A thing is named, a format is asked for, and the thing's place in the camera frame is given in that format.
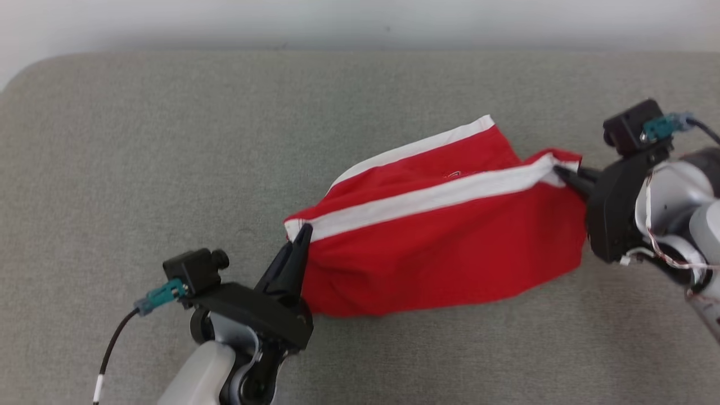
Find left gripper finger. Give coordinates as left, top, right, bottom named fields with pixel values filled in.
left=254, top=223, right=314, bottom=308

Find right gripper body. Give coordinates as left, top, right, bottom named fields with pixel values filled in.
left=585, top=143, right=673, bottom=264

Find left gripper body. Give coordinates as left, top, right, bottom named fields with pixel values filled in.
left=188, top=282, right=314, bottom=353

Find red white basketball shorts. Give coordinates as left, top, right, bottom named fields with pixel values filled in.
left=284, top=115, right=589, bottom=317

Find grey fabric sofa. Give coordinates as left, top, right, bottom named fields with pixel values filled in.
left=0, top=49, right=720, bottom=405

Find thin red white wires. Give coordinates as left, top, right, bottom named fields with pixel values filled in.
left=619, top=169, right=720, bottom=299

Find right camera cable teal plug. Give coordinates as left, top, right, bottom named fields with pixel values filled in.
left=641, top=112, right=720, bottom=146

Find camera cable teal plug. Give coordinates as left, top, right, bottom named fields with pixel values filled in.
left=92, top=279, right=190, bottom=405
left=641, top=112, right=720, bottom=146

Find left camera cable teal plug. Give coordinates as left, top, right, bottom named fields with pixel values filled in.
left=92, top=279, right=190, bottom=405

